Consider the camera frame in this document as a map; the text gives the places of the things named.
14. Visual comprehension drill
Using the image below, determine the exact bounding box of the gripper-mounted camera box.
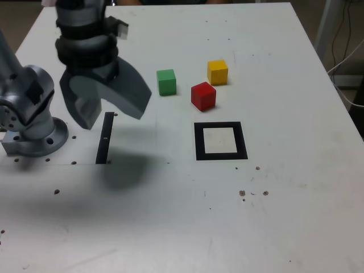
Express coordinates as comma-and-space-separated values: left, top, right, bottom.
105, 16, 130, 40

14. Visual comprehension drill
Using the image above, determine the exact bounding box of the grey metal post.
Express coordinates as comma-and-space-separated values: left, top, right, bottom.
313, 0, 344, 62

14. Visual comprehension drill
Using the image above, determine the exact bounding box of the black tape square outline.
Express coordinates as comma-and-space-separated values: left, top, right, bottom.
193, 121, 249, 162

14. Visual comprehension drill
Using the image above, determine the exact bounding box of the white cable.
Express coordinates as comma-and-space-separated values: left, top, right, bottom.
326, 36, 364, 108

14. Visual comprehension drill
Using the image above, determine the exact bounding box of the black tape strip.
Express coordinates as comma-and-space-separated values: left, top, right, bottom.
95, 111, 114, 165

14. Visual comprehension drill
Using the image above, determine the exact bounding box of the black hanging cable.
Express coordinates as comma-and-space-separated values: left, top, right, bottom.
342, 0, 353, 75

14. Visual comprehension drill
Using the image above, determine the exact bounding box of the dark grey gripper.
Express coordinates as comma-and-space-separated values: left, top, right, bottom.
59, 56, 153, 131

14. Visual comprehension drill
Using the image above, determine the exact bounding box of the green cube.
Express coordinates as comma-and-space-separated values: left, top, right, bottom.
156, 69, 177, 97

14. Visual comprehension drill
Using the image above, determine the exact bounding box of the red cube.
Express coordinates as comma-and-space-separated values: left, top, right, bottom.
191, 81, 217, 112

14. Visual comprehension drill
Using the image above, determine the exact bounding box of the yellow cube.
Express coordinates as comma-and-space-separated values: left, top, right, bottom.
206, 59, 229, 86

